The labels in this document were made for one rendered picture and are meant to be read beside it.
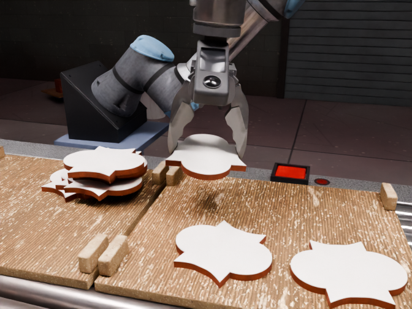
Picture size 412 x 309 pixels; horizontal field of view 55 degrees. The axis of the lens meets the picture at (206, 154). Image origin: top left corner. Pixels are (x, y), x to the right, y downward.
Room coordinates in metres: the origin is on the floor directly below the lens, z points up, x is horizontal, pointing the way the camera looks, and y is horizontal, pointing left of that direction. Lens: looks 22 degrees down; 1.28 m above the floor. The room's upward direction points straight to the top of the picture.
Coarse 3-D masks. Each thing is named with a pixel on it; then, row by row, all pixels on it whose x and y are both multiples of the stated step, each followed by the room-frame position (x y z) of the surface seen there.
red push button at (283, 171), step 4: (280, 168) 0.78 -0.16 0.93; (284, 168) 0.78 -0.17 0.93; (288, 168) 0.78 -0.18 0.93; (292, 168) 0.78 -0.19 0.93; (296, 168) 0.78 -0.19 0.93; (300, 168) 0.78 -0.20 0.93; (276, 172) 0.76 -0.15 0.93; (280, 172) 0.76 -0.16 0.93; (284, 172) 0.76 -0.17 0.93; (288, 172) 0.76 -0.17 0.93; (292, 172) 0.76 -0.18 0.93; (296, 172) 0.76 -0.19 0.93; (300, 172) 0.76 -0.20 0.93; (304, 172) 0.76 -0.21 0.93; (284, 176) 0.74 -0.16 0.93; (288, 176) 0.74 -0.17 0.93; (292, 176) 0.74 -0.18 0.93; (296, 176) 0.74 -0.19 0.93; (300, 176) 0.74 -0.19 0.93; (304, 176) 0.74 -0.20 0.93
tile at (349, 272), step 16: (304, 256) 0.44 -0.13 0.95; (320, 256) 0.44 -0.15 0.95; (336, 256) 0.44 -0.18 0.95; (352, 256) 0.44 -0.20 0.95; (368, 256) 0.44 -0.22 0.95; (384, 256) 0.44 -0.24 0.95; (304, 272) 0.41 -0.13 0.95; (320, 272) 0.41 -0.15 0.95; (336, 272) 0.41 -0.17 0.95; (352, 272) 0.41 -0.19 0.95; (368, 272) 0.41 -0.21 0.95; (384, 272) 0.41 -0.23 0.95; (400, 272) 0.41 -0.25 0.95; (304, 288) 0.39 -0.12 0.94; (320, 288) 0.38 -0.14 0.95; (336, 288) 0.38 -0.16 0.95; (352, 288) 0.38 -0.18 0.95; (368, 288) 0.38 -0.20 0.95; (384, 288) 0.38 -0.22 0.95; (400, 288) 0.38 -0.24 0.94; (336, 304) 0.36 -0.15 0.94; (368, 304) 0.37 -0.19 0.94; (384, 304) 0.36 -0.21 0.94
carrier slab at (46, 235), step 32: (0, 160) 0.81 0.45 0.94; (32, 160) 0.81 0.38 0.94; (0, 192) 0.65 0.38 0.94; (32, 192) 0.65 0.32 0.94; (160, 192) 0.68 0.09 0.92; (0, 224) 0.54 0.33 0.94; (32, 224) 0.54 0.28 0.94; (64, 224) 0.54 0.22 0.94; (96, 224) 0.54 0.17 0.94; (128, 224) 0.54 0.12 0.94; (0, 256) 0.46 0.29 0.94; (32, 256) 0.46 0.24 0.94; (64, 256) 0.46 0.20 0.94
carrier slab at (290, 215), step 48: (192, 192) 0.65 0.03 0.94; (240, 192) 0.65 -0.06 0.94; (288, 192) 0.65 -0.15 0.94; (336, 192) 0.65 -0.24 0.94; (144, 240) 0.50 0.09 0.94; (288, 240) 0.50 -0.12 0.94; (336, 240) 0.50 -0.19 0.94; (384, 240) 0.50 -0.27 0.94; (96, 288) 0.41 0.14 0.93; (144, 288) 0.40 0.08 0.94; (192, 288) 0.40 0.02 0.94; (240, 288) 0.40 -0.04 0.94; (288, 288) 0.40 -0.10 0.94
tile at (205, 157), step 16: (192, 144) 0.62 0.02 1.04; (208, 144) 0.63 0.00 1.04; (224, 144) 0.63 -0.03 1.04; (176, 160) 0.56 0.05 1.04; (192, 160) 0.56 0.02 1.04; (208, 160) 0.57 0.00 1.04; (224, 160) 0.57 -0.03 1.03; (192, 176) 0.53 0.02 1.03; (208, 176) 0.53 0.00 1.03; (224, 176) 0.54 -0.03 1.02
